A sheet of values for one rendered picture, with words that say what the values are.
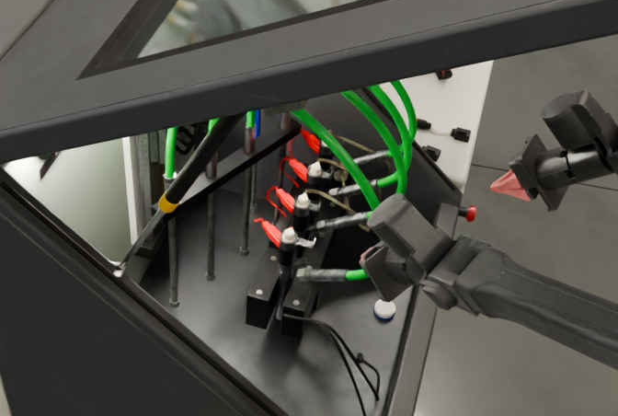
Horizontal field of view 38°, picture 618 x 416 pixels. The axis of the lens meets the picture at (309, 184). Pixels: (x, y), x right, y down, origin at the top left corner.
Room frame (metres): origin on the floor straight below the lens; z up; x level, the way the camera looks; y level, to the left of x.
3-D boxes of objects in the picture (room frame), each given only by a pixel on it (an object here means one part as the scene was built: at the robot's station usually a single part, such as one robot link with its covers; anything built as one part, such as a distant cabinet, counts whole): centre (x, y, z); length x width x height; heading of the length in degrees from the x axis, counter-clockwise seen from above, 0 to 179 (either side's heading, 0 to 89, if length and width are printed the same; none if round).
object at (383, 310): (1.03, -0.17, 0.84); 0.04 x 0.04 x 0.01
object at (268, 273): (1.07, 0.00, 0.91); 0.34 x 0.10 x 0.15; 169
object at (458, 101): (1.62, -0.26, 0.97); 0.70 x 0.22 x 0.03; 169
